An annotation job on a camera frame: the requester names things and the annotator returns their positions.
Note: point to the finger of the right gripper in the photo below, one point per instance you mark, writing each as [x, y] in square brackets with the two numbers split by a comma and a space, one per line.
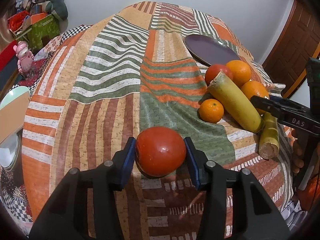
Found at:
[272, 105]

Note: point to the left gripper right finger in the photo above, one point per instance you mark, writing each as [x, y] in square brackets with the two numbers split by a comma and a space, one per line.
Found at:
[254, 214]

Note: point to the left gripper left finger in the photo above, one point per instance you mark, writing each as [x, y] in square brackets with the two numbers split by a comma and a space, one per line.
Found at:
[64, 216]

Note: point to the large orange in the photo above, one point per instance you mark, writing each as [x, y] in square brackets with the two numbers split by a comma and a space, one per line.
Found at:
[254, 88]
[241, 71]

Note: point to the thick yellow sugarcane piece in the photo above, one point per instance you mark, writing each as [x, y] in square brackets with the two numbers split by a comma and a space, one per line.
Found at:
[235, 103]

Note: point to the small mandarin orange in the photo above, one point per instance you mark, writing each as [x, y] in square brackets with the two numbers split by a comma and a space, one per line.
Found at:
[211, 111]

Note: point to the small red tomato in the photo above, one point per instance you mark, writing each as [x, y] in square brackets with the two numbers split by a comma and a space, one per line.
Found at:
[214, 69]

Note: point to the large red tomato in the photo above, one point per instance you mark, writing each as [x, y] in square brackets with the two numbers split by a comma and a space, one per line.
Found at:
[159, 151]

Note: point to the person's right hand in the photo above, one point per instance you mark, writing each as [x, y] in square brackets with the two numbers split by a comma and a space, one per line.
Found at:
[297, 155]

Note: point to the brown wooden door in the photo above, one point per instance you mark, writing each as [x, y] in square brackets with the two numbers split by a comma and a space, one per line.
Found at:
[298, 41]

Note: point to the dark purple plate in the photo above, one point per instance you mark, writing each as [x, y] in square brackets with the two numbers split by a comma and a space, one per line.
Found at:
[208, 50]

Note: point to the striped patchwork bed cover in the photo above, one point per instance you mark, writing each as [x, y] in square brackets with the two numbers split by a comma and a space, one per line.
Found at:
[129, 72]

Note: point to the pink toy figure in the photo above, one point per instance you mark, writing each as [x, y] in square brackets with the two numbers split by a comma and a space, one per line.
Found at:
[25, 58]

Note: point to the green storage box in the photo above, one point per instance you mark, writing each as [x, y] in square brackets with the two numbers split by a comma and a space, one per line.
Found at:
[40, 33]

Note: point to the grey green plush cushion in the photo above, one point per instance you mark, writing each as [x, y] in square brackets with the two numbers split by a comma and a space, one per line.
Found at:
[55, 7]

